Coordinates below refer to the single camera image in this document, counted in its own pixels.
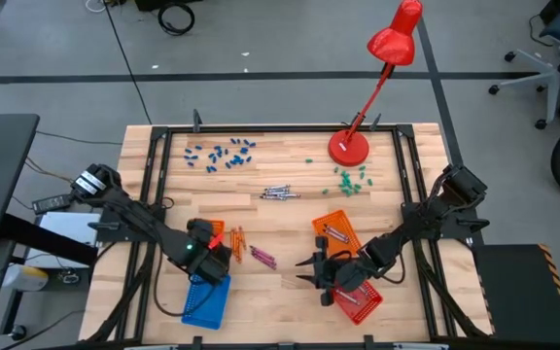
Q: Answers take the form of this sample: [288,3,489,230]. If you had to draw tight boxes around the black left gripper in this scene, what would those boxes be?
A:
[186,218,232,287]

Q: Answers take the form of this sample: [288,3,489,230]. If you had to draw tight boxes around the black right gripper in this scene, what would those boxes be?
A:
[295,236,373,307]

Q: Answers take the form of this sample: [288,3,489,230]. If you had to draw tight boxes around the red tape strip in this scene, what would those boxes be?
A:
[205,231,227,250]

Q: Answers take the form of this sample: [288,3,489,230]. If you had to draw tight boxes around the orange plastic basket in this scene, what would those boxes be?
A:
[311,208,364,259]
[206,218,227,238]

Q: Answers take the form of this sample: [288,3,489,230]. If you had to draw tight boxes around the blue plastic basket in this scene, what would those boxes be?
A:
[181,273,232,331]

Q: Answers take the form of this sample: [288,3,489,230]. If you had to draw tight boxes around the red plastic basket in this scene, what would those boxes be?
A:
[332,279,385,326]

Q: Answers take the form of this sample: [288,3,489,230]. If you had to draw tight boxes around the red desk lamp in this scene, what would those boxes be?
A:
[327,0,425,168]

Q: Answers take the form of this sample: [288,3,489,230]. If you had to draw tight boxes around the scattered blue caps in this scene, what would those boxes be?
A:
[78,123,493,350]

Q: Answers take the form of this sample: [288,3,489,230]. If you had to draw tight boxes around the white box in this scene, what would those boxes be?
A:
[36,211,102,269]

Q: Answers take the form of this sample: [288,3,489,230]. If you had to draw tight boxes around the black power adapter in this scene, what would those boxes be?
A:
[31,192,73,216]

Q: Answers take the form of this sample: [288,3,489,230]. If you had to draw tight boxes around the white and yellow device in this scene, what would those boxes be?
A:
[2,264,50,293]

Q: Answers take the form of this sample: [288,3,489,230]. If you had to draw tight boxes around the black platform with hazard stripe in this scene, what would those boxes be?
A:
[472,242,560,346]

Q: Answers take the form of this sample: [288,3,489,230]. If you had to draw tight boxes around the black equipment box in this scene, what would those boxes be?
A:
[133,0,204,12]

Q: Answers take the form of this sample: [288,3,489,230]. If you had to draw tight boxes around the white and blue office chair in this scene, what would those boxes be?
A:
[487,0,560,131]

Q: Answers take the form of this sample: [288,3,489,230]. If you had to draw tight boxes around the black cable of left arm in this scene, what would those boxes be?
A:
[152,252,221,318]

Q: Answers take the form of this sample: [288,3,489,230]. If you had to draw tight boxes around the thin black cable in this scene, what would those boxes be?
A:
[102,0,154,126]

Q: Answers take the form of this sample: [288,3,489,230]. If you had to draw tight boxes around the coiled black cable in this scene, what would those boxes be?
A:
[157,2,196,37]

